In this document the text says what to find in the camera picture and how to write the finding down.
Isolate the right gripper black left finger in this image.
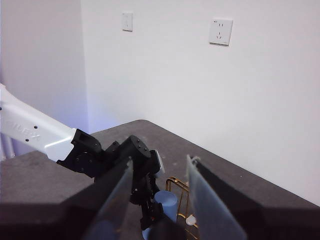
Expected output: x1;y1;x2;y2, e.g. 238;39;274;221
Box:
0;156;135;240

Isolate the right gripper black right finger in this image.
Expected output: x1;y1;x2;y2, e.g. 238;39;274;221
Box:
186;154;320;240

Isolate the blue ribbed plastic cup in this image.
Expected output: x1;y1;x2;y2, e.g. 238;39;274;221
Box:
153;190;179;221

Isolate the pale grey left camera box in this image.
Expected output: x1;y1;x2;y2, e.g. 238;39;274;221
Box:
149;148;166;176

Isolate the gold wire cup rack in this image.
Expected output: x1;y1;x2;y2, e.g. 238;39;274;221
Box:
165;176;201;240

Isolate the white wall plate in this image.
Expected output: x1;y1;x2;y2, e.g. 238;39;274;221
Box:
121;11;134;33

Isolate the white wall socket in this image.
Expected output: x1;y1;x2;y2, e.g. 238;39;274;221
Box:
208;18;234;47

